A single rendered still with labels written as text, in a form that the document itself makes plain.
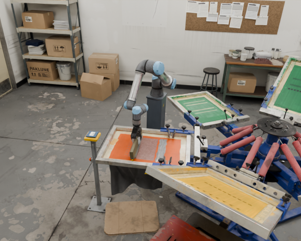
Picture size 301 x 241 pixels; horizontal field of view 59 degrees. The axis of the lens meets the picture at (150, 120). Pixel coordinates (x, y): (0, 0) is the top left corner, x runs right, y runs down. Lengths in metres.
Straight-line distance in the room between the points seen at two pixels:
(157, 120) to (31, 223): 1.75
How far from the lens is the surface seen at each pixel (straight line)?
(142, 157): 2.35
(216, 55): 6.01
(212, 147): 2.40
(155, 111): 2.91
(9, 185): 3.85
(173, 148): 2.48
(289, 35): 6.19
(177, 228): 1.64
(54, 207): 3.37
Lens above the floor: 2.38
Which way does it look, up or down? 30 degrees down
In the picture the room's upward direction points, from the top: 1 degrees clockwise
